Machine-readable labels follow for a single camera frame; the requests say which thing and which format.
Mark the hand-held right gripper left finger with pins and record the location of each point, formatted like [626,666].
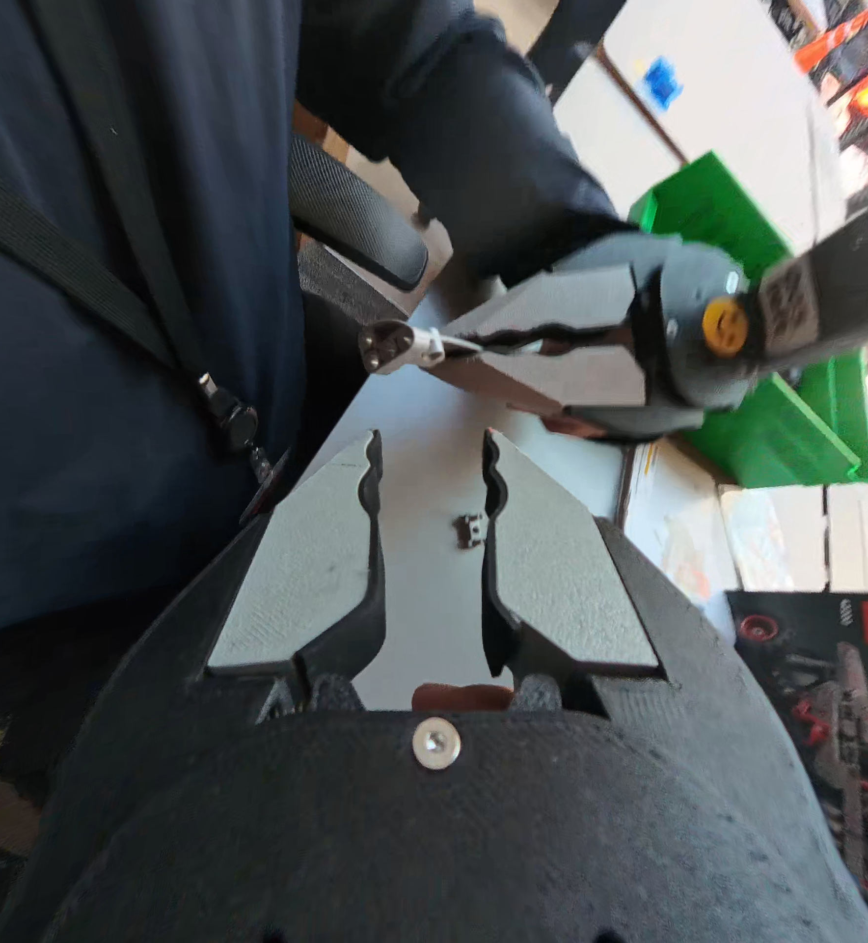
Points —
[294,582]

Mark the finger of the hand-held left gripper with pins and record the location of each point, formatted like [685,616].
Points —
[552,302]
[566,376]

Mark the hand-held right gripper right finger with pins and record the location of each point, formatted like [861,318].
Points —
[559,582]

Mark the grey tapered lego panel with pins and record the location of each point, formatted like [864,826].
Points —
[390,346]

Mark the person's left forearm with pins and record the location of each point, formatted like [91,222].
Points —
[463,147]

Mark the open lego instruction booklet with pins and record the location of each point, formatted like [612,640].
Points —
[669,530]

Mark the black lego box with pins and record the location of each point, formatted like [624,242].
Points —
[795,663]

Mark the black badge reel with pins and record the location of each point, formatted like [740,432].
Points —
[235,424]

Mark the green plastic bin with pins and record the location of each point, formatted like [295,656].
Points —
[773,442]

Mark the red and black machine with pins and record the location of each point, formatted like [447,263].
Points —
[857,81]

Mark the white printed leaflet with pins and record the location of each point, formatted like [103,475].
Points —
[773,538]

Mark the person's dark blue torso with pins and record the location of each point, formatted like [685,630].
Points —
[73,479]

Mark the black metal bar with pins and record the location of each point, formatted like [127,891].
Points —
[574,37]

